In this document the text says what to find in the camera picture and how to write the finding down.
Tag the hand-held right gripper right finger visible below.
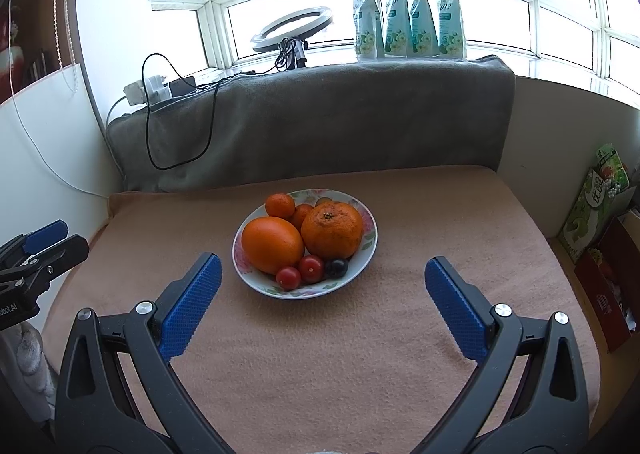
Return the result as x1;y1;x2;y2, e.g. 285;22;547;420
415;256;592;454

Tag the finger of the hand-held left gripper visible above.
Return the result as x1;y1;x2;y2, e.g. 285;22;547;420
0;220;69;267
0;234;91;292

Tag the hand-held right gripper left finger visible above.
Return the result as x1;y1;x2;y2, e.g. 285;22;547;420
54;252;226;454

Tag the red cherry tomato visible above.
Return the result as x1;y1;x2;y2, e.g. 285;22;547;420
276;267;302;291
298;255;326;283

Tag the large smooth orange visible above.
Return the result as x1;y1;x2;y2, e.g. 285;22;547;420
241;216;306;275

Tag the floral white plate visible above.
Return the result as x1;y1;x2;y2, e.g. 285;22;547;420
232;189;379;299

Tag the small tangerine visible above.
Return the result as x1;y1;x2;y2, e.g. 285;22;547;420
265;193;297;219
291;204;315;229

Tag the large rough-skinned orange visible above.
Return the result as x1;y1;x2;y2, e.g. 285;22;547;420
300;201;365;261

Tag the white board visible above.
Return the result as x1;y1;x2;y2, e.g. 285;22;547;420
0;62;123;255

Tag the beige blanket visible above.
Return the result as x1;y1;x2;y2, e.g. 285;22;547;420
42;165;601;454

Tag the red cardboard box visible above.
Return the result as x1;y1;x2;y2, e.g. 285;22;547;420
574;211;640;354

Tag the white power adapter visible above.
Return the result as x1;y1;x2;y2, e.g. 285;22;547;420
124;75;171;107

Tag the green printed carton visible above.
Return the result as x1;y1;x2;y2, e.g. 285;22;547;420
557;143;632;265

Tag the red and white object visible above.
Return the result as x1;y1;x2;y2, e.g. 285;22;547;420
0;18;26;104

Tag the black power adapter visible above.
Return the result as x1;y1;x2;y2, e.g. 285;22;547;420
169;76;198;97

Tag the grey blanket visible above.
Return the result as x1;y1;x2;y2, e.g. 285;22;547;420
106;55;516;193

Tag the floral teal refill pouch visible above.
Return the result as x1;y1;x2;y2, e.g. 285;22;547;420
405;0;441;58
377;0;413;58
350;0;385;59
431;0;467;58

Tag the thin white cable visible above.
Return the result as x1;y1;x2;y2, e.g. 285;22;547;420
7;0;110;198

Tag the black cable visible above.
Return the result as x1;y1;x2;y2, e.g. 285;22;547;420
141;52;221;171

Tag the white ring light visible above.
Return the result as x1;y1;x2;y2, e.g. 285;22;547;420
251;6;334;53

